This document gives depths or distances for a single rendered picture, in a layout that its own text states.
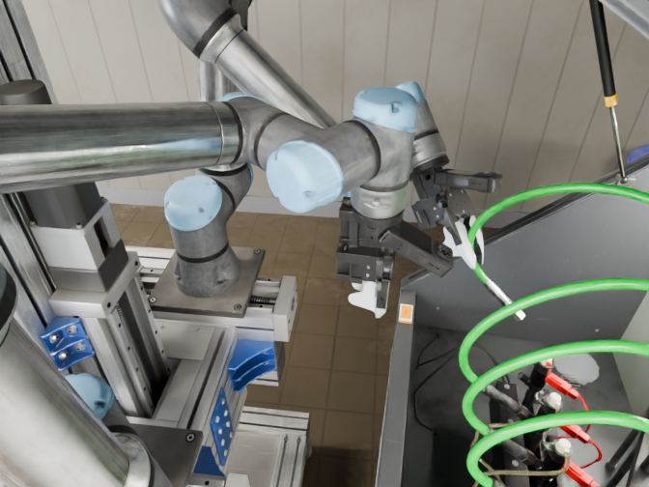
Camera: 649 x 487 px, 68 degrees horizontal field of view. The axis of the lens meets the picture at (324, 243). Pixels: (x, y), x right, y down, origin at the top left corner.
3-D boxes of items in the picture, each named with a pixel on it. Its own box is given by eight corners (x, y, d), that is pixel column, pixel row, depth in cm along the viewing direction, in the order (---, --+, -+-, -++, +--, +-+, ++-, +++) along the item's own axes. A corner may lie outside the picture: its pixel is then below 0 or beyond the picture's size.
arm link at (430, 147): (447, 131, 91) (422, 135, 86) (456, 154, 91) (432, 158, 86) (417, 148, 97) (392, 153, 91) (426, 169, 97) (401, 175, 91)
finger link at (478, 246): (467, 265, 95) (448, 222, 95) (493, 257, 91) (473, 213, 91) (460, 271, 93) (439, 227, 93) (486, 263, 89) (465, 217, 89)
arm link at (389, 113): (334, 95, 56) (383, 77, 60) (333, 178, 62) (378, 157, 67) (385, 115, 51) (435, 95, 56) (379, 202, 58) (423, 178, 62)
